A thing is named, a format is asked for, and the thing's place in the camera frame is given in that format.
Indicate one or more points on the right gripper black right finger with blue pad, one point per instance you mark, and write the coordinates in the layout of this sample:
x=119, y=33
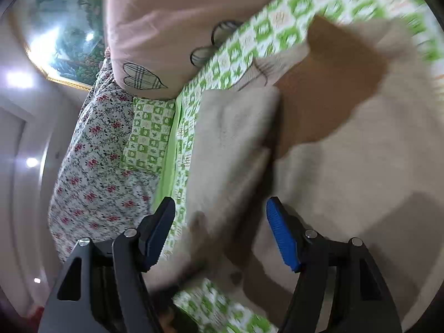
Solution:
x=340, y=288

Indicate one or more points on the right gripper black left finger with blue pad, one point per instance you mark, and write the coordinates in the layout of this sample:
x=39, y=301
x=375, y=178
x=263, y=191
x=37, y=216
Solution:
x=100, y=287

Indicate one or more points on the beige knit sweater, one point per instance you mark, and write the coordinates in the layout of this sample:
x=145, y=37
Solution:
x=344, y=129

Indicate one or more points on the green checkered pillow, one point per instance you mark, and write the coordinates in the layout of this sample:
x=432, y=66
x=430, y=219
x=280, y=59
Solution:
x=151, y=126

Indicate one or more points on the pink quilt with plaid hearts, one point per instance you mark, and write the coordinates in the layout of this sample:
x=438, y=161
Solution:
x=157, y=46

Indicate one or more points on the framed landscape painting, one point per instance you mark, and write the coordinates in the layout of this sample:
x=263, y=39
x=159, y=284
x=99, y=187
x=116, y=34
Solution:
x=64, y=39

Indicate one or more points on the green white patterned bedsheet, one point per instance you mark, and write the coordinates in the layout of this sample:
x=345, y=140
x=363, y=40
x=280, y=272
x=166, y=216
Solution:
x=279, y=26

